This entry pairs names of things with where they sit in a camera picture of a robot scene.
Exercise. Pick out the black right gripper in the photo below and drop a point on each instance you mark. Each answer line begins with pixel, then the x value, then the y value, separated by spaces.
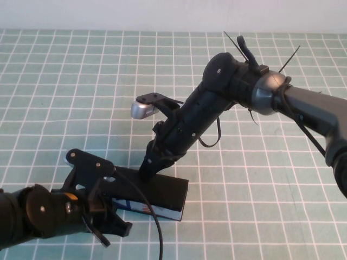
pixel 184 132

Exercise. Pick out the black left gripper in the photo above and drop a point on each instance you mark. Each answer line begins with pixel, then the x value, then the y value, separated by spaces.
pixel 69 216

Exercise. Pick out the black printed glasses case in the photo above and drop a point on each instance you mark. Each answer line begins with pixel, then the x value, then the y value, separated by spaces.
pixel 168 192

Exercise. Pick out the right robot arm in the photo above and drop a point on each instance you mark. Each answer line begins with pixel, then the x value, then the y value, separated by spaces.
pixel 311 108

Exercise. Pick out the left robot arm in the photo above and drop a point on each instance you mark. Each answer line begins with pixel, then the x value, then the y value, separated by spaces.
pixel 27 216

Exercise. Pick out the black zip tie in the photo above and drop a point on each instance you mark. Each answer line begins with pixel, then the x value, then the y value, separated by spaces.
pixel 291 58
pixel 235 46
pixel 252 116

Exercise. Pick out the green checked tablecloth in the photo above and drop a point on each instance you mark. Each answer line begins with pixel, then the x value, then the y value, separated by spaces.
pixel 81 81

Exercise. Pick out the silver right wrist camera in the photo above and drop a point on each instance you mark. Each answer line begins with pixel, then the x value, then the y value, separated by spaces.
pixel 139 111

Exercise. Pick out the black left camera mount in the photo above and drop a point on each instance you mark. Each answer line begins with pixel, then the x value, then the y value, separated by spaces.
pixel 86 163

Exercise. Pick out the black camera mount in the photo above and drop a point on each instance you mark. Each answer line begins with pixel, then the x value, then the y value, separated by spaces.
pixel 162 103
pixel 86 163

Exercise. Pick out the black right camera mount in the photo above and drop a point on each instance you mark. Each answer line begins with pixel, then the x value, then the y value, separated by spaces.
pixel 162 103

